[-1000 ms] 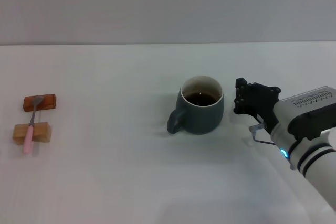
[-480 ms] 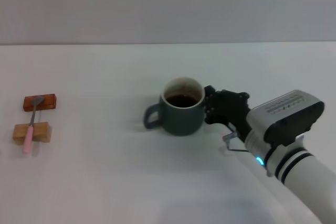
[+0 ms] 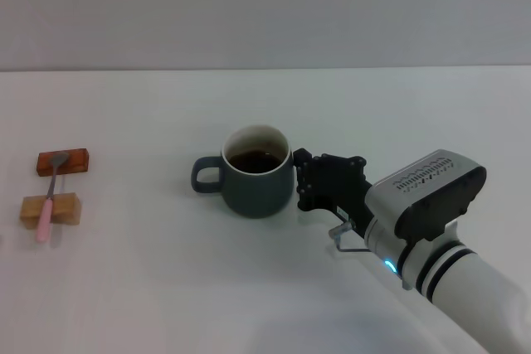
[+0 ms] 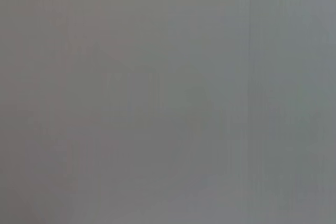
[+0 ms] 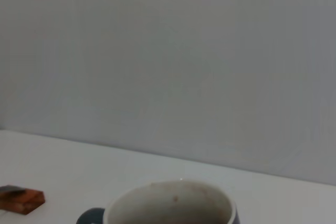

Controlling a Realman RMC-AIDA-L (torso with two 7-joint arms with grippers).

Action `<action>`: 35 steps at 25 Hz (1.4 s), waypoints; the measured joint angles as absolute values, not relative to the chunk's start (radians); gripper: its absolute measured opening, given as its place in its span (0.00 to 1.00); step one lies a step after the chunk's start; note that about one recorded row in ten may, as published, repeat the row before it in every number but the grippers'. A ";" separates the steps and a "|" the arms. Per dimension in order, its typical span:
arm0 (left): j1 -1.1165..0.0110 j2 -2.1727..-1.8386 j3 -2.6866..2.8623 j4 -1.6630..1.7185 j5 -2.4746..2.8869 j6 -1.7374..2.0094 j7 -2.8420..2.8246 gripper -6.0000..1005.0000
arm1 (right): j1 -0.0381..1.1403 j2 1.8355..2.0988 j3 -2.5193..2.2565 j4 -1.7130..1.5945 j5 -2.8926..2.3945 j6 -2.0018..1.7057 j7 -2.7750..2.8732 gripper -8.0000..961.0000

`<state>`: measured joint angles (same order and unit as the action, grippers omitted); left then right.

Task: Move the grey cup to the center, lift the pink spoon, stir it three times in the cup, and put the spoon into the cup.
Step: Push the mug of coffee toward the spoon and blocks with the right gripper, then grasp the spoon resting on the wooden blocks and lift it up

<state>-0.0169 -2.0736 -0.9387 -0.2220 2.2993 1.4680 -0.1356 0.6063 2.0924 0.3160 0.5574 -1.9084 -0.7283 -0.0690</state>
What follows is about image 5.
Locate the reddish brown wooden block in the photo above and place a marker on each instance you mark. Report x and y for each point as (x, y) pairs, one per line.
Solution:
(25, 201)

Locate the dark grey ceramic mug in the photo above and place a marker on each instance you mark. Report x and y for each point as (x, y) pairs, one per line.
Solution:
(168, 205)

